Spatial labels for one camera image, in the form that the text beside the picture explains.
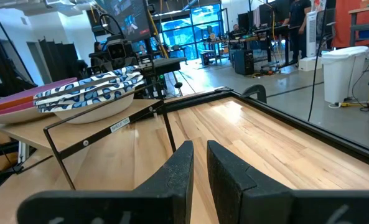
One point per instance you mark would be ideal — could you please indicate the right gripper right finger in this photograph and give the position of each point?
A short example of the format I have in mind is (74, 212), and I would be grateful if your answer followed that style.
(249, 205)

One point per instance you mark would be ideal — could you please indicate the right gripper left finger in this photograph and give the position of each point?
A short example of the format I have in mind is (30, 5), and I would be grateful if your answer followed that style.
(153, 202)

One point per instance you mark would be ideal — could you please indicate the purple plastic plate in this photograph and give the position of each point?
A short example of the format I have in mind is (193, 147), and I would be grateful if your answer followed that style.
(31, 93)

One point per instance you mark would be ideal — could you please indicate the pink plastic plate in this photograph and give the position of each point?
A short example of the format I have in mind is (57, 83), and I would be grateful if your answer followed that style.
(13, 111)

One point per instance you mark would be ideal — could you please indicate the wooden shelf with black legs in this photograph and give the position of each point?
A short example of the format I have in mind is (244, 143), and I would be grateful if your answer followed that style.
(25, 133)

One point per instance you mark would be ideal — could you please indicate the dark grey desk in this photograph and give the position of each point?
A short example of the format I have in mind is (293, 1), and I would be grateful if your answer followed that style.
(168, 63)

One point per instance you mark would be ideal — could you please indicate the large black display screen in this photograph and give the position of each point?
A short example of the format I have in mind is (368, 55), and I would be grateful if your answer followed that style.
(128, 18)

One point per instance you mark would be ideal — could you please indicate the person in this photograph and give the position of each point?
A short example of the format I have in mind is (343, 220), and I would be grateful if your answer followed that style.
(297, 18)
(97, 46)
(235, 29)

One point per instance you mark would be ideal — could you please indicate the black folding partition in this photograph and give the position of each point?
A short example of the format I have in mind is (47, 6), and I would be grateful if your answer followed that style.
(63, 59)

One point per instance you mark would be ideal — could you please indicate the wooden table with equipment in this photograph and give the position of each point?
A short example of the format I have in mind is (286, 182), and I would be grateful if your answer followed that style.
(227, 40)

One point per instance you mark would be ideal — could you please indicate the black computer tower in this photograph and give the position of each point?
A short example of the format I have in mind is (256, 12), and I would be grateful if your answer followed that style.
(243, 62)

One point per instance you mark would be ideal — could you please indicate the black table clamp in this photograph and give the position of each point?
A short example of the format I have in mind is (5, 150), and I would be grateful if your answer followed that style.
(259, 90)

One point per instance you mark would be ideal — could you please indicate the black workbench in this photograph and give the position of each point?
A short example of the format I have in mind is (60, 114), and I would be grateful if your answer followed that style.
(271, 29)

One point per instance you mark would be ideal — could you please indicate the white low box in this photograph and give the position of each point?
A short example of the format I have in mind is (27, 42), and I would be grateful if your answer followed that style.
(308, 64)

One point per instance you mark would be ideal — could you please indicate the white plastic bin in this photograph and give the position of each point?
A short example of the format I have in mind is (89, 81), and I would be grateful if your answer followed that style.
(343, 77)

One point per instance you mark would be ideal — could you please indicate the white tower fan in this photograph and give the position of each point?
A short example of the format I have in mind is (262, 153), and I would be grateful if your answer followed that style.
(311, 34)

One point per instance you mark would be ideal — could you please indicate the floral patterned cloth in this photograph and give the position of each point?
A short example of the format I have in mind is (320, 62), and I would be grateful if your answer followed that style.
(318, 4)

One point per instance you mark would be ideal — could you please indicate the black office chair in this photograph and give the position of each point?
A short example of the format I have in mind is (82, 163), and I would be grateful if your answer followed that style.
(325, 25)

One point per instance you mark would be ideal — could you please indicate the red curtain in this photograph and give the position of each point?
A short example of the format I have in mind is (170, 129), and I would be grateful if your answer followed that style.
(343, 25)

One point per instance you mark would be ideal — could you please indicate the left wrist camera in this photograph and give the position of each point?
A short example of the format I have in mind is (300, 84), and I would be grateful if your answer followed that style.
(117, 51)

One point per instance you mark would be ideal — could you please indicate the blue glass window wall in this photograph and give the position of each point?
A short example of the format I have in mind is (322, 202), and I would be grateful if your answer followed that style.
(178, 34)

